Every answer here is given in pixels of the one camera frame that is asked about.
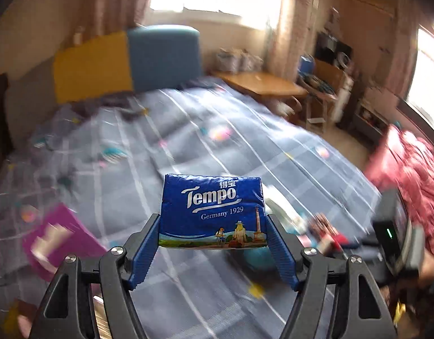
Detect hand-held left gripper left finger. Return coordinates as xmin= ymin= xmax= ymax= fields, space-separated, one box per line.
xmin=29 ymin=212 xmax=161 ymax=339

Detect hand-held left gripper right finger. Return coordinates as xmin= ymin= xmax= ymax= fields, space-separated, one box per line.
xmin=266 ymin=214 xmax=398 ymax=339

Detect blue pocket tissue pack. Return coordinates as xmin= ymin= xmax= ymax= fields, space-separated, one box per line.
xmin=158 ymin=174 xmax=269 ymax=251

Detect purple tissue box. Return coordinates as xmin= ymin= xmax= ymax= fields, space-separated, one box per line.
xmin=22 ymin=203 xmax=108 ymax=283

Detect low open shelf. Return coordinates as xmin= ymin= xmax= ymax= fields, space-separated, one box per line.
xmin=355 ymin=99 xmax=390 ymax=142

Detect wooden desk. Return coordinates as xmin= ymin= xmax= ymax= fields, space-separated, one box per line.
xmin=211 ymin=71 xmax=307 ymax=107

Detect black appliance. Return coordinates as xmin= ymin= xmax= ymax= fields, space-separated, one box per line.
xmin=316 ymin=32 xmax=352 ymax=68

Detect grey yellow blue headboard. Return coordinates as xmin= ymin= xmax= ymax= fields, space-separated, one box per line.
xmin=52 ymin=25 xmax=200 ymax=105

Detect white paper boxes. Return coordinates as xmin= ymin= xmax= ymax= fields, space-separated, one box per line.
xmin=217 ymin=49 xmax=263 ymax=73

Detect pink patterned curtain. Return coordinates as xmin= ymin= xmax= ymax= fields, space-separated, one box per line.
xmin=93 ymin=0 xmax=157 ymax=39
xmin=266 ymin=0 xmax=331 ymax=75

